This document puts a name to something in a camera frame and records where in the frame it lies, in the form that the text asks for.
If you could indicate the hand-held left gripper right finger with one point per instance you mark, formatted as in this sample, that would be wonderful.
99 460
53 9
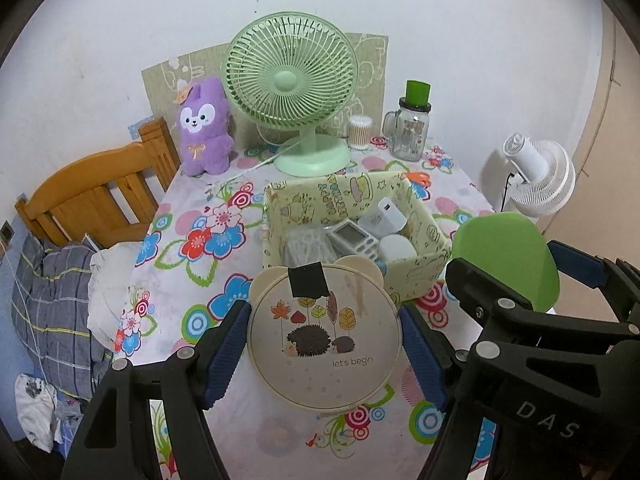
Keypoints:
422 355

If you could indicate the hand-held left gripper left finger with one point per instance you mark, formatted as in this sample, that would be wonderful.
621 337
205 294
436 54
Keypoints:
227 355

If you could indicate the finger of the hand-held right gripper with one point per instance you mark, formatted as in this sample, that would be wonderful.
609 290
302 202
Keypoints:
500 302
580 262

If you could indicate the green round compact mirror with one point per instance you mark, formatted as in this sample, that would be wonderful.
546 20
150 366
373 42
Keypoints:
505 250

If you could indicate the cream bear-eared round mirror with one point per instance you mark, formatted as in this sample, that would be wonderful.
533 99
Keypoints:
325 355

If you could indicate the clear plastic bag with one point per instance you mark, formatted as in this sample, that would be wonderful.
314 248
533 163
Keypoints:
307 247

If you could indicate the grey remote control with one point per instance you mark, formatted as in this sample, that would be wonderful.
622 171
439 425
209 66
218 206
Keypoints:
352 240

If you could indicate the white charger adapter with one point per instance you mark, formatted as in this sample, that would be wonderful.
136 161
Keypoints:
382 217

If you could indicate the yellow printed storage box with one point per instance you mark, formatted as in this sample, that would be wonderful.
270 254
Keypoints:
325 190

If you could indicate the floral tablecloth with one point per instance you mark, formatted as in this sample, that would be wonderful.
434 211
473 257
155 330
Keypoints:
200 280

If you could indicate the white standing fan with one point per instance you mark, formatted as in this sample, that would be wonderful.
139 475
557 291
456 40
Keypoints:
545 175

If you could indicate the beige door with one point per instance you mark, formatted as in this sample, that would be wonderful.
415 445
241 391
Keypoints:
620 135

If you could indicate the white cloth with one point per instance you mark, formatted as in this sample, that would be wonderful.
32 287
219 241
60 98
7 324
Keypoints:
110 280

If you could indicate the orange scissors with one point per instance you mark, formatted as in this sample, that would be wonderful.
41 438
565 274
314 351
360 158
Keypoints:
420 176

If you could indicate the blue printed bed sheet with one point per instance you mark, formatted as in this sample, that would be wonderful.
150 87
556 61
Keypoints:
67 430

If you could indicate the glass jar mug green lid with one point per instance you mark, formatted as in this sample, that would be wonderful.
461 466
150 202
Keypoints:
410 132

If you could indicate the white grey garment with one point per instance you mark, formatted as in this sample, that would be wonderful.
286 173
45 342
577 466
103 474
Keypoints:
35 410

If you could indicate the cotton swab jar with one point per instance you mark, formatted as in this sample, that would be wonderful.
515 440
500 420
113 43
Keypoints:
360 135

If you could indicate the wooden bed headboard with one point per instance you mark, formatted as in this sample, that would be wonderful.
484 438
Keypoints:
75 195

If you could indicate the purple plush bunny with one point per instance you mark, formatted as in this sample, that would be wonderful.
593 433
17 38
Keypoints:
202 135

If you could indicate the green desk fan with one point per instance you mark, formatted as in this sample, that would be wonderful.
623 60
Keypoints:
290 80

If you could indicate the wall socket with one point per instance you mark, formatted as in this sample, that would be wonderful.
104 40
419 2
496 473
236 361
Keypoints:
6 232

